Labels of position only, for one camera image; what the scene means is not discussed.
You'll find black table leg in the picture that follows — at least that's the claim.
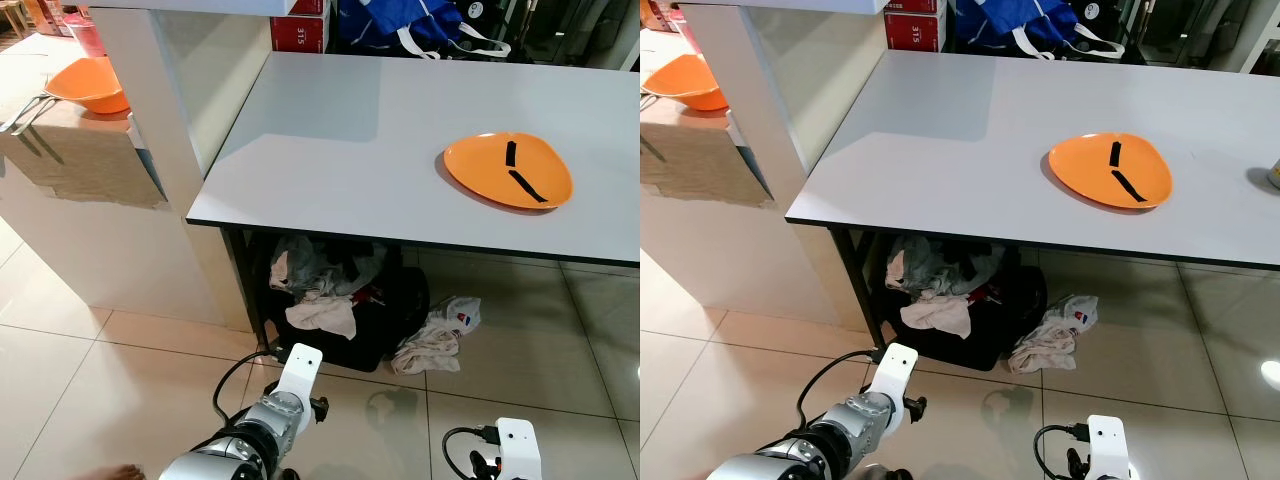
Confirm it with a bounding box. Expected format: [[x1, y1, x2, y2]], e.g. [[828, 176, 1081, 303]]
[[830, 228, 886, 349], [222, 228, 276, 351]]

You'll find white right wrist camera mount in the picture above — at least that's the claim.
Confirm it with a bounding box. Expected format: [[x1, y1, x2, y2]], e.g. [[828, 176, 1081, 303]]
[[1085, 415, 1133, 480], [495, 418, 543, 480]]

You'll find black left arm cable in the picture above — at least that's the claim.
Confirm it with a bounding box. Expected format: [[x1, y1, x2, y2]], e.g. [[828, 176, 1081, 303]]
[[797, 350, 881, 443], [213, 348, 286, 433]]

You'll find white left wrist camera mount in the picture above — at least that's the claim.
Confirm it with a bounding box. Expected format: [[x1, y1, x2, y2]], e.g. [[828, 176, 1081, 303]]
[[270, 343, 324, 406], [868, 343, 919, 403]]

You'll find orange plate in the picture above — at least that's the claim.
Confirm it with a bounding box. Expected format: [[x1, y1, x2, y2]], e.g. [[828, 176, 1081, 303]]
[[443, 132, 574, 212], [1047, 132, 1173, 211]]

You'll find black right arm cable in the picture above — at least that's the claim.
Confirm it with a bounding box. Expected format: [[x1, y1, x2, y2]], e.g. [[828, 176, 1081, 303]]
[[442, 426, 498, 480], [1032, 424, 1089, 480]]

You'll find long black tape strip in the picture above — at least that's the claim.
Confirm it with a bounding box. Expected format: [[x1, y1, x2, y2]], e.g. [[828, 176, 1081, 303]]
[[1111, 170, 1151, 204], [508, 170, 549, 204]]

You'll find beige cloth mat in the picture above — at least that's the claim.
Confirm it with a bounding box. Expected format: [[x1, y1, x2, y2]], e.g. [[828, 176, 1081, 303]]
[[0, 100, 166, 209]]

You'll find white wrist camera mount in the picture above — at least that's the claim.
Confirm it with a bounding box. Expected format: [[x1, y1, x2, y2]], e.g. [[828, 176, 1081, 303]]
[[270, 343, 324, 406], [868, 343, 919, 403], [495, 418, 543, 480], [1085, 415, 1133, 480]]

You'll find white counter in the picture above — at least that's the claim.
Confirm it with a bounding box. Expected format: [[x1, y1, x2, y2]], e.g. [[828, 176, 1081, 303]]
[[640, 0, 906, 331], [0, 0, 301, 331]]

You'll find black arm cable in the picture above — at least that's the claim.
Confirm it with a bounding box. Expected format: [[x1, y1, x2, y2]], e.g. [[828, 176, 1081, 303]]
[[1032, 424, 1089, 480], [213, 348, 286, 433], [442, 426, 498, 480], [797, 350, 881, 443]]

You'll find red cardboard box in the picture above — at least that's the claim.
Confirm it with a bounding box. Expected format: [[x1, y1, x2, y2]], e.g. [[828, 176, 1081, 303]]
[[270, 0, 331, 56], [884, 0, 947, 53]]

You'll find silver metal fork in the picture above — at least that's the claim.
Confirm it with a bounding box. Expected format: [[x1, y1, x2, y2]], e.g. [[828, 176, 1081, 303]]
[[12, 98, 56, 137]]

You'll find pink cloth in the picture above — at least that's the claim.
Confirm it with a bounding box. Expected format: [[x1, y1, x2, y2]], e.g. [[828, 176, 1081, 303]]
[[285, 290, 358, 341], [900, 292, 973, 339]]

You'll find blue bag with white straps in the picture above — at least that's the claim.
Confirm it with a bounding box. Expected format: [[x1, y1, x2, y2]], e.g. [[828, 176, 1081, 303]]
[[950, 0, 1126, 59], [335, 0, 511, 59]]

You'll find grey clothes pile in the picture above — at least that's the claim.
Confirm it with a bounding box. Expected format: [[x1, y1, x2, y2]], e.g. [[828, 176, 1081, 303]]
[[268, 235, 386, 301], [885, 235, 1006, 299]]

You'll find white and pink garment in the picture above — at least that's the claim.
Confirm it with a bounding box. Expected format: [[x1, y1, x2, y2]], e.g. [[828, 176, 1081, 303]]
[[1008, 294, 1099, 376], [392, 296, 482, 376]]

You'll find orange bowl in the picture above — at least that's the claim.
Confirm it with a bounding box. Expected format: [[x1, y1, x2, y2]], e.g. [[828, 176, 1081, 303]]
[[645, 53, 729, 112], [45, 57, 131, 115]]

